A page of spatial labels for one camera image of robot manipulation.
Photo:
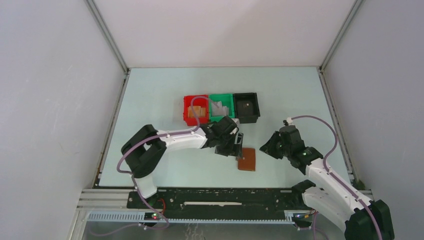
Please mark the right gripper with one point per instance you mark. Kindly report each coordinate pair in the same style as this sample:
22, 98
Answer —
268, 147

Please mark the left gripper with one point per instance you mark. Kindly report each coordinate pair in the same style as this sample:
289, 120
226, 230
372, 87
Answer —
232, 150

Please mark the brown leather card holder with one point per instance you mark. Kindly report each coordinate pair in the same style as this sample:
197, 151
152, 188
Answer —
247, 161

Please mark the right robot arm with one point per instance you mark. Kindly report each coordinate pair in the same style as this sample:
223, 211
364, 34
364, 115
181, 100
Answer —
355, 214

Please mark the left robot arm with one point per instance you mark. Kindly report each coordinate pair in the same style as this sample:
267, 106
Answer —
144, 150

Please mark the white cards in green bin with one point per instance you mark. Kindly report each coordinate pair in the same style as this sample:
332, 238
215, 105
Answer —
218, 109

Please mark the orange cards in red bin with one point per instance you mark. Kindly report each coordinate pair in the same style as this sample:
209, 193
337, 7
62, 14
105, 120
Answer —
196, 110

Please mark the black plastic bin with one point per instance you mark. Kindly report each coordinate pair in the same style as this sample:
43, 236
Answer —
251, 96

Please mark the green plastic bin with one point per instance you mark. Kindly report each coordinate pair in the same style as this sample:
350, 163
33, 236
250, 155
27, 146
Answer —
227, 100

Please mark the red plastic bin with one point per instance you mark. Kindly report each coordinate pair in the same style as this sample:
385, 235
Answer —
191, 100

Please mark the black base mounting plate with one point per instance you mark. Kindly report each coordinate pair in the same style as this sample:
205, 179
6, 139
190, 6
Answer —
229, 204

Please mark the aluminium frame rails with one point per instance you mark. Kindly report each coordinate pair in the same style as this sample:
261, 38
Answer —
96, 200

